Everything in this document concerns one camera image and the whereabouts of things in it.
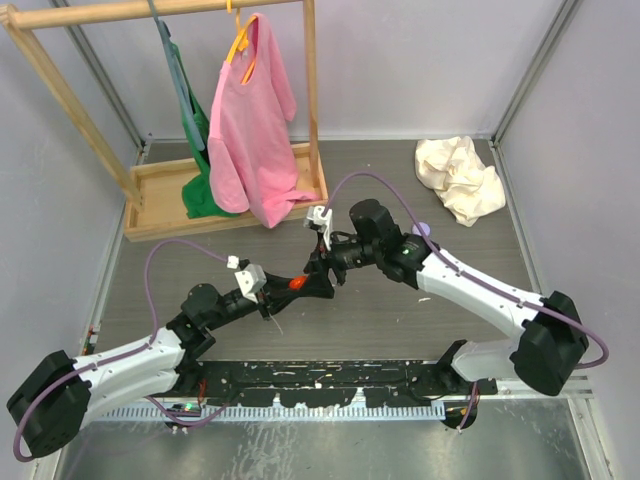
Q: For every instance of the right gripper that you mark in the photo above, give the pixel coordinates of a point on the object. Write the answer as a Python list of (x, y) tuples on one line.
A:
[(319, 285)]

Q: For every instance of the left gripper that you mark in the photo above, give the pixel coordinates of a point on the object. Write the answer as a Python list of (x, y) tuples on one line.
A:
[(272, 300)]

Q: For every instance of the orange charging case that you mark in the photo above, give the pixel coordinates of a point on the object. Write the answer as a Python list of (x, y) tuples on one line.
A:
[(298, 282)]

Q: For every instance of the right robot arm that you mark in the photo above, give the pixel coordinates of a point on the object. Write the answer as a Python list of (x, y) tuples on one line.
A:
[(543, 343)]

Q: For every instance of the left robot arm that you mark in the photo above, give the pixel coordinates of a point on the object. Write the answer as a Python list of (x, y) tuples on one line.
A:
[(63, 394)]

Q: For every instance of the purple charging case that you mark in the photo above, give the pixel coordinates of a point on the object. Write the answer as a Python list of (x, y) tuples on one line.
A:
[(421, 228)]

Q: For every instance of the pink shirt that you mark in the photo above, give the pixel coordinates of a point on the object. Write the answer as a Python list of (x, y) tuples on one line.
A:
[(252, 163)]

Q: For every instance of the wooden clothes rack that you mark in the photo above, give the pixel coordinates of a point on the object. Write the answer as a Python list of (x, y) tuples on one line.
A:
[(154, 208)]

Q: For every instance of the cream crumpled cloth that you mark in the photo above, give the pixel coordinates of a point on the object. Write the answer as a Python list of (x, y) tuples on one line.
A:
[(454, 171)]

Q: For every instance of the grey-blue hanger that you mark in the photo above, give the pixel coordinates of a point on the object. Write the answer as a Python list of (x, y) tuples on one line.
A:
[(180, 82)]

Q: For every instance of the yellow hanger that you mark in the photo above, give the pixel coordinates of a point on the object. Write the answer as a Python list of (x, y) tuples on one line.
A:
[(241, 41)]

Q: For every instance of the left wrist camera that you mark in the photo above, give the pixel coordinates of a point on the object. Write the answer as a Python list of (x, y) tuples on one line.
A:
[(251, 281)]

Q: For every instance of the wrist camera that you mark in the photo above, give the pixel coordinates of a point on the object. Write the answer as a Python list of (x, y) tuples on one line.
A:
[(320, 219), (251, 281)]

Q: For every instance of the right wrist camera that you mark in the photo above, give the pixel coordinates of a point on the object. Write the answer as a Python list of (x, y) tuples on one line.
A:
[(320, 219)]

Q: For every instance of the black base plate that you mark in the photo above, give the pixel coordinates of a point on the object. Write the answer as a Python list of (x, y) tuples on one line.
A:
[(384, 383)]

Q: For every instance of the slotted cable duct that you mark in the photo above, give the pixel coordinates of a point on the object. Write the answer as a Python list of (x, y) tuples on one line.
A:
[(356, 411)]

